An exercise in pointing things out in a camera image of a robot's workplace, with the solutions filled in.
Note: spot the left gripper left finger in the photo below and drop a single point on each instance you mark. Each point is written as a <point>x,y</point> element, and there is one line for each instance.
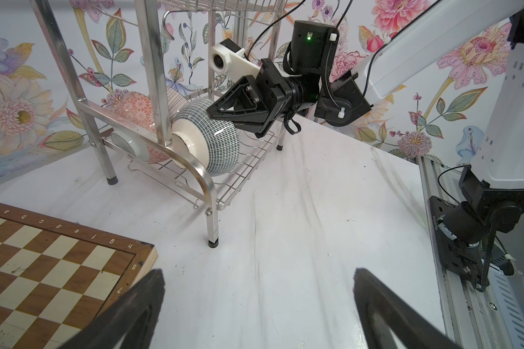
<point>130,322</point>

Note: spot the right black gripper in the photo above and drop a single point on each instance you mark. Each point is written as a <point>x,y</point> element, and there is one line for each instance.
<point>254,103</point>

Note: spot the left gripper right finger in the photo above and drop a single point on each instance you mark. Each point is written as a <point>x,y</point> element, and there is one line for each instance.
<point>385,316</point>

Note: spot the dark patterned plate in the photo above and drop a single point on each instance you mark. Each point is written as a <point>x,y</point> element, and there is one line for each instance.
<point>213,142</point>

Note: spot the pink striped bowl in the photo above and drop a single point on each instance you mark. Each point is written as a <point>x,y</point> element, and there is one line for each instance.
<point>175,102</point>

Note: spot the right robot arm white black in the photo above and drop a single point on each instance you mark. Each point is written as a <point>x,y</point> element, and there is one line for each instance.
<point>438,80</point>

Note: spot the silver two-tier dish rack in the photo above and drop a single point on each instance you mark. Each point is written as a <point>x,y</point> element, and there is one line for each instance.
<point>162,140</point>

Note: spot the wooden folded chessboard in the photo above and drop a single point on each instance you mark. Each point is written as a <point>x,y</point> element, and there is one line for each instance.
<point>57,276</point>

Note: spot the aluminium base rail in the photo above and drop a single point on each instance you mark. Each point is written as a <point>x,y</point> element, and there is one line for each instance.
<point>482,284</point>

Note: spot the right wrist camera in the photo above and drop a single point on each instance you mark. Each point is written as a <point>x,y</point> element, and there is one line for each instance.
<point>227,58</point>

